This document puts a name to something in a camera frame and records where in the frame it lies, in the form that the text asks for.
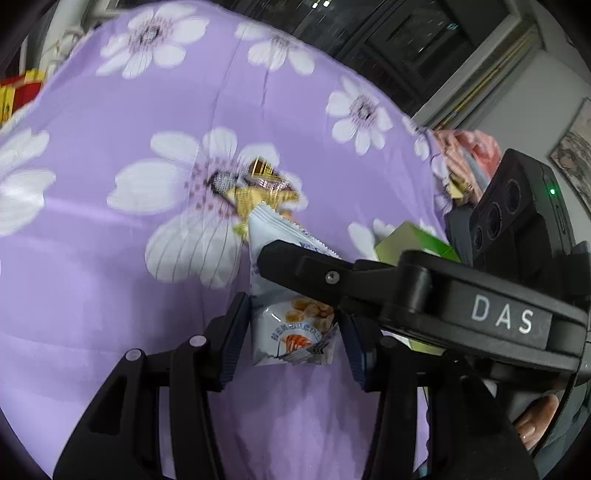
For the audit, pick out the purple floral bedsheet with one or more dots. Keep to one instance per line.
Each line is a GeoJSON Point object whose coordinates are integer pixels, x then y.
{"type": "Point", "coordinates": [115, 300]}

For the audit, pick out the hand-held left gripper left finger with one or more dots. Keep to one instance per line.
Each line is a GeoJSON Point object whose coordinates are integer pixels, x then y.
{"type": "Point", "coordinates": [233, 350]}

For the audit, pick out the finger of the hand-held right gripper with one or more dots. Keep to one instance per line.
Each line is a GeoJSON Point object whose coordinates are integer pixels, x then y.
{"type": "Point", "coordinates": [323, 277]}

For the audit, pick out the pink garment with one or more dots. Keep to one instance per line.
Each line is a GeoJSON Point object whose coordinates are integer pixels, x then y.
{"type": "Point", "coordinates": [480, 147]}

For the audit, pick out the red yellow box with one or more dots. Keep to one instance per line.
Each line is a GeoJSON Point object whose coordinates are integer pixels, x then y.
{"type": "Point", "coordinates": [18, 90]}

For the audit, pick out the dark window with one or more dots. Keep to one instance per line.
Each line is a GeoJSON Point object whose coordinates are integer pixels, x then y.
{"type": "Point", "coordinates": [392, 41]}

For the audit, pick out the white blue snack packet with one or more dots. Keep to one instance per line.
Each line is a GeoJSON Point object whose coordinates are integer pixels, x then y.
{"type": "Point", "coordinates": [277, 327]}

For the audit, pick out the framed wall picture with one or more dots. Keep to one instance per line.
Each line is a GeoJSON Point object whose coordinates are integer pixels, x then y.
{"type": "Point", "coordinates": [575, 157]}

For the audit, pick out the person's right hand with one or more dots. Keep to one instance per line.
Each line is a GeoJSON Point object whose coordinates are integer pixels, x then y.
{"type": "Point", "coordinates": [535, 417]}

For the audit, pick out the yellow snack packet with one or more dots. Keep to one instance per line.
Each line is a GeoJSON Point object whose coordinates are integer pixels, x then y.
{"type": "Point", "coordinates": [251, 203]}

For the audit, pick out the green cardboard box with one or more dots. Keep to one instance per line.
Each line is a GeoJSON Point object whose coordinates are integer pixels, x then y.
{"type": "Point", "coordinates": [415, 242]}

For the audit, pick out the gold brown snack packet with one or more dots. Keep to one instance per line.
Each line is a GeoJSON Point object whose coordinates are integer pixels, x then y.
{"type": "Point", "coordinates": [265, 177]}

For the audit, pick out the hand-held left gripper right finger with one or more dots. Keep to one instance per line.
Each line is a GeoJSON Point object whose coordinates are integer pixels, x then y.
{"type": "Point", "coordinates": [356, 353]}

